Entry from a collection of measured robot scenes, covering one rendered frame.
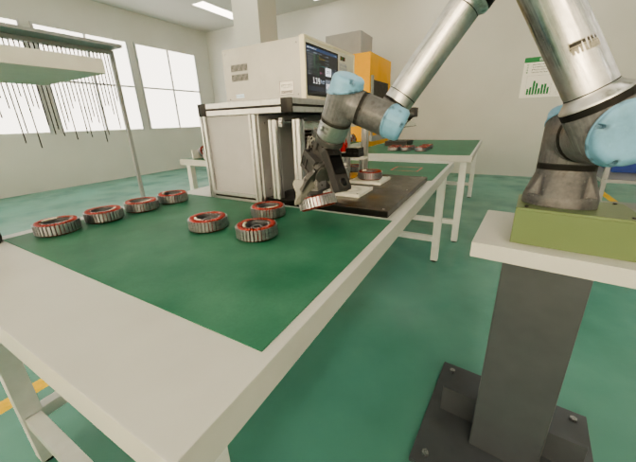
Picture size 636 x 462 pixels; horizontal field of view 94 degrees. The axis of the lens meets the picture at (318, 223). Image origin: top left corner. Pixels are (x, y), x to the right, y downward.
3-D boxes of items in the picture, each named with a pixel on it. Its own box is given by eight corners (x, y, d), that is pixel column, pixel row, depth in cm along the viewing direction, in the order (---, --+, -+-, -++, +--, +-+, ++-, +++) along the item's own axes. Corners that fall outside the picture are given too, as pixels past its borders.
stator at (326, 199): (344, 201, 86) (342, 188, 86) (313, 208, 80) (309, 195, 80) (324, 206, 96) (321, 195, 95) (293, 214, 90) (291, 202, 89)
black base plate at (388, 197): (427, 181, 145) (427, 176, 145) (387, 218, 93) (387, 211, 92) (339, 175, 168) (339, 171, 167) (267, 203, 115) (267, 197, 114)
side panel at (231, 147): (267, 202, 116) (259, 114, 106) (262, 204, 114) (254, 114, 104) (216, 195, 130) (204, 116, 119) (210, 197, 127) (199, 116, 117)
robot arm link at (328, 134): (356, 129, 73) (329, 131, 69) (349, 145, 77) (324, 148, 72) (338, 114, 77) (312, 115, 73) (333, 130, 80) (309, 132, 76)
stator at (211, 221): (217, 219, 97) (216, 207, 95) (236, 226, 89) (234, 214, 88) (183, 228, 89) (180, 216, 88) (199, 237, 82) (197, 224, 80)
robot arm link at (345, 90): (363, 87, 62) (326, 72, 64) (346, 134, 70) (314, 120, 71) (373, 79, 68) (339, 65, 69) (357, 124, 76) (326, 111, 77)
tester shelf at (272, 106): (367, 113, 152) (367, 103, 150) (291, 112, 96) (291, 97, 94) (294, 116, 173) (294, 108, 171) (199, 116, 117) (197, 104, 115)
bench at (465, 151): (473, 196, 408) (482, 139, 383) (460, 244, 256) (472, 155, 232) (394, 189, 460) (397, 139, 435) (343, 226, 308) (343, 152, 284)
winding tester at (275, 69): (354, 103, 143) (354, 54, 136) (306, 98, 107) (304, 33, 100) (287, 107, 161) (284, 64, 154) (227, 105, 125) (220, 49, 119)
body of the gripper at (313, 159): (320, 164, 89) (331, 127, 81) (336, 181, 84) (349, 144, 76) (298, 167, 85) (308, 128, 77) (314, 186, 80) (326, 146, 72)
